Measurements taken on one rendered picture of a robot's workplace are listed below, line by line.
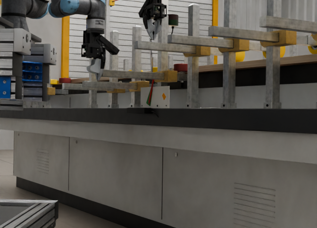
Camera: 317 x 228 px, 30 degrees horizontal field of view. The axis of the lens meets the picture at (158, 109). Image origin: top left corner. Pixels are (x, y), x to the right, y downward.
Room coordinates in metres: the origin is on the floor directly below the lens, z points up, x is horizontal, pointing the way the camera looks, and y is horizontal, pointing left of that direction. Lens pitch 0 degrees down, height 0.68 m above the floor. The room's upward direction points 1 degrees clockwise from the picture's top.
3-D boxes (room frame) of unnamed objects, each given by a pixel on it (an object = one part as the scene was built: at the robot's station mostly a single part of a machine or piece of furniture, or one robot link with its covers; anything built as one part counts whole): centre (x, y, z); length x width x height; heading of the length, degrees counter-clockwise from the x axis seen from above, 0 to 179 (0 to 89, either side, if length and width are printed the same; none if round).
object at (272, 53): (2.10, -0.40, 0.88); 0.04 x 0.04 x 0.48; 31
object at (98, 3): (2.52, 0.27, 1.13); 0.09 x 0.08 x 0.11; 128
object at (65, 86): (3.09, 0.30, 0.80); 0.44 x 0.03 x 0.04; 121
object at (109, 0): (5.72, 0.49, 1.25); 0.09 x 0.08 x 1.10; 31
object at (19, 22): (2.83, 0.70, 1.09); 0.15 x 0.15 x 0.10
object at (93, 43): (2.51, 0.28, 0.97); 0.09 x 0.08 x 0.12; 121
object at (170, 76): (2.72, -0.03, 0.85); 0.14 x 0.06 x 0.05; 31
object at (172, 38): (2.25, -0.25, 0.95); 0.50 x 0.04 x 0.04; 121
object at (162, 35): (2.74, -0.02, 0.90); 0.04 x 0.04 x 0.48; 31
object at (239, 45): (2.29, -0.29, 0.95); 0.14 x 0.06 x 0.05; 31
